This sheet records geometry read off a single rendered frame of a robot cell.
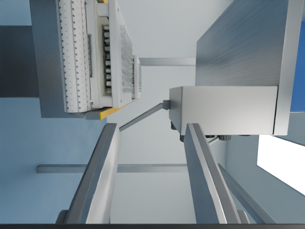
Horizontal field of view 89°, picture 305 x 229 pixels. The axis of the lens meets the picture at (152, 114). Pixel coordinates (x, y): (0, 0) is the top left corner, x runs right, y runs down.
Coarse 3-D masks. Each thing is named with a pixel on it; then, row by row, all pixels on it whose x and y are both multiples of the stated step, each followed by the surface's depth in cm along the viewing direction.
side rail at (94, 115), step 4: (132, 100) 93; (128, 104) 78; (100, 108) 43; (104, 108) 43; (108, 108) 43; (88, 112) 35; (92, 112) 35; (96, 112) 35; (88, 116) 34; (92, 116) 34; (96, 116) 34
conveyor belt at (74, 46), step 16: (64, 0) 31; (80, 0) 33; (64, 16) 31; (80, 16) 33; (64, 32) 31; (80, 32) 33; (64, 48) 32; (80, 48) 33; (64, 64) 32; (80, 64) 33; (64, 80) 33; (80, 80) 34; (64, 96) 34; (80, 96) 34
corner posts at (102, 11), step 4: (100, 4) 35; (104, 4) 35; (100, 8) 35; (104, 8) 35; (100, 12) 36; (104, 12) 36; (100, 16) 37; (104, 16) 37; (108, 16) 37; (104, 96) 39; (108, 96) 39; (104, 100) 38; (108, 100) 38; (104, 104) 38; (108, 104) 38
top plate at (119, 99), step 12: (108, 0) 35; (108, 12) 35; (120, 12) 39; (120, 24) 39; (120, 36) 39; (120, 48) 39; (120, 60) 39; (120, 72) 39; (120, 84) 39; (120, 96) 39
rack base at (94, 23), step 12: (96, 0) 35; (96, 12) 35; (96, 24) 35; (108, 24) 45; (96, 36) 36; (96, 48) 36; (96, 60) 37; (96, 72) 37; (96, 84) 37; (96, 96) 38
